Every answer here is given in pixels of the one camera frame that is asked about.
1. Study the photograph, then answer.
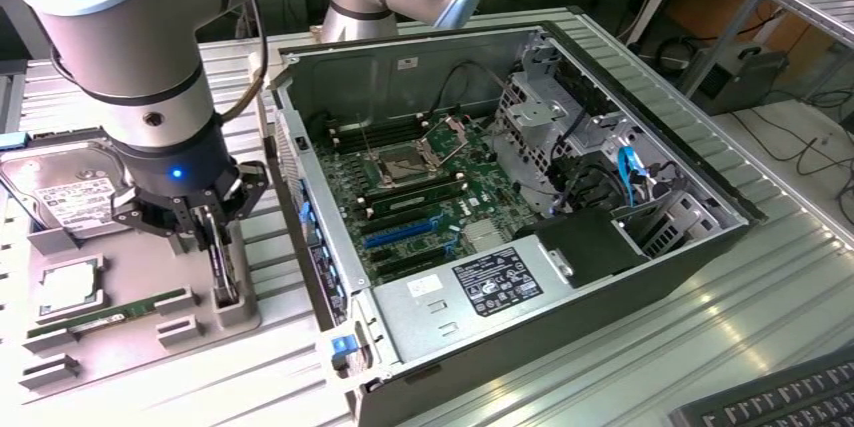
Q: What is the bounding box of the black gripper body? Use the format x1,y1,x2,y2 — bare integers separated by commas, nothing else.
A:
110,119,242,209

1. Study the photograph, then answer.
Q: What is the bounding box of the grey parts rack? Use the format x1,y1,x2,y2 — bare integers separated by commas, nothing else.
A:
0,216,263,406

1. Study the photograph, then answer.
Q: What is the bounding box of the silver hard disk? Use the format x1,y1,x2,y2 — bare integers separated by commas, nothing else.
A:
0,140,143,241

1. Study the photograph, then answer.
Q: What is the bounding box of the silver CPU chip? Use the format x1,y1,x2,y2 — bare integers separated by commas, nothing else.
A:
36,261,102,317

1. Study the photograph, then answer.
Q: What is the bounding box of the green RAM stick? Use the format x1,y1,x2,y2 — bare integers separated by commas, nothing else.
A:
26,289,186,339

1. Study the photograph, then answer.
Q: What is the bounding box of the thin metal locking lever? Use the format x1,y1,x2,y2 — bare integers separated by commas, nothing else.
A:
358,120,377,161

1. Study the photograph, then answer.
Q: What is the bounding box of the black RAM slot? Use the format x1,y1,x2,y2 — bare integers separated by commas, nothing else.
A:
328,114,429,149

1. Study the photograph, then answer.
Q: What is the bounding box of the CPU socket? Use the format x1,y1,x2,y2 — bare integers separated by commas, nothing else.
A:
369,139,450,189

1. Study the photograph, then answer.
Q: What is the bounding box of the blue expansion slot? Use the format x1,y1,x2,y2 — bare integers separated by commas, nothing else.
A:
359,218,437,251

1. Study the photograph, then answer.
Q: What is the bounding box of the installed dark RAM stick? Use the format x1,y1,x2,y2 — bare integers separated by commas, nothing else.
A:
365,185,470,214

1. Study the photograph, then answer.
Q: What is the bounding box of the green motherboard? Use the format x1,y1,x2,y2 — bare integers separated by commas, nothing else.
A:
311,111,543,289

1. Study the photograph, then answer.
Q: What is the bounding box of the black expansion slot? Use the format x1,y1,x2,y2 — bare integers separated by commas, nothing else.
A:
367,245,450,268

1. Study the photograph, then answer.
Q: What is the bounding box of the metal socket cover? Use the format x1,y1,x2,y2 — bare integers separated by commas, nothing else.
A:
417,115,470,168

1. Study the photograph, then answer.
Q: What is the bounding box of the blue case latch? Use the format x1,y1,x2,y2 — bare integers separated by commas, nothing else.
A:
328,334,359,364

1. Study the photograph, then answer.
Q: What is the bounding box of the small silver heatsink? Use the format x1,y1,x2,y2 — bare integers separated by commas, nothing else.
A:
462,220,510,254

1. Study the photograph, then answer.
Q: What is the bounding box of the grey power supply unit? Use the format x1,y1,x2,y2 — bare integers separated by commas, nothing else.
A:
371,210,654,364

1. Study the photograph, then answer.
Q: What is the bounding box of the metal disk bay cage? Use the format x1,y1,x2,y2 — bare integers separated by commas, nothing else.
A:
494,39,606,201

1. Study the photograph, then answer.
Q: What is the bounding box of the open black PC case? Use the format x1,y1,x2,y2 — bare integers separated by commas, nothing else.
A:
263,19,769,427

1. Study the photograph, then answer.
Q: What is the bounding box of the black keyboard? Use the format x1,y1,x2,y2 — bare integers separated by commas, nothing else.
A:
669,360,854,427

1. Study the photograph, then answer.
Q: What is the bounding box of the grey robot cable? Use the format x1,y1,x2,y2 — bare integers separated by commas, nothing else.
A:
218,0,270,124

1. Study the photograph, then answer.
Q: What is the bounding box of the black looped wire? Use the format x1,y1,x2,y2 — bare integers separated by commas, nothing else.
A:
429,60,510,116

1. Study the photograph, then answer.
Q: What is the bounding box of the blue disk wire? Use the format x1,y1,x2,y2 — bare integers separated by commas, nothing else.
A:
617,145,647,209

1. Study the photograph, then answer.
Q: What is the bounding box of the black box with handle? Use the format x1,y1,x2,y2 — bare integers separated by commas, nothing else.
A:
693,45,790,117

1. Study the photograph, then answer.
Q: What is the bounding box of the grey metal frame table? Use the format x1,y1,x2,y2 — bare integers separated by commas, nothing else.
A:
678,0,854,101

